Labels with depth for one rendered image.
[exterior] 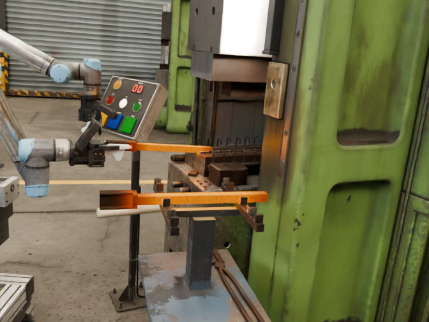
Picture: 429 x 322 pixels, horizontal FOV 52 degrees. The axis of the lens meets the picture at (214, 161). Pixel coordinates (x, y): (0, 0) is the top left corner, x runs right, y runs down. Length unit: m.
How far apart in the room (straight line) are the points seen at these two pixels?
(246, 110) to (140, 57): 7.73
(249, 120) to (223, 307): 1.00
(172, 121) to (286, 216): 5.27
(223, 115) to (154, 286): 0.89
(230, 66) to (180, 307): 0.84
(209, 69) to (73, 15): 8.09
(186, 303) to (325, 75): 0.74
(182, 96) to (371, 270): 5.23
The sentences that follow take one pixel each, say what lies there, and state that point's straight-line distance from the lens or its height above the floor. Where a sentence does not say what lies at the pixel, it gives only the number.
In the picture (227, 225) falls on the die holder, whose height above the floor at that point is 0.78.
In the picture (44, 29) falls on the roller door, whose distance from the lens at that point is 9.62.
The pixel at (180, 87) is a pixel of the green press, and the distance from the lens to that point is 6.59.
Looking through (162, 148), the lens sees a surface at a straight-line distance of 1.60.
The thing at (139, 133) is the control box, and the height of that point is 0.98.
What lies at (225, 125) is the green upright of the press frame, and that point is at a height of 1.05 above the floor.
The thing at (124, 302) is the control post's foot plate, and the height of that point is 0.01.
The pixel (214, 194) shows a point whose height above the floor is 1.01.
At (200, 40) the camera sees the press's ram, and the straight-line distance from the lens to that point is 1.66.
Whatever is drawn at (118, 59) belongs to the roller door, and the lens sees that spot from 9.58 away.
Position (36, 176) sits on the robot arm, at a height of 0.94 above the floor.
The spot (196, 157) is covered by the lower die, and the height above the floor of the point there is 0.97.
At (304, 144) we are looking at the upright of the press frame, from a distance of 1.33.
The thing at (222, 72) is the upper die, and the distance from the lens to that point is 1.57.
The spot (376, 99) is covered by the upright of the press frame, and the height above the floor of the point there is 1.26.
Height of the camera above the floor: 1.41
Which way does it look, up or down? 15 degrees down
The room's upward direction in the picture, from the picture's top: 5 degrees clockwise
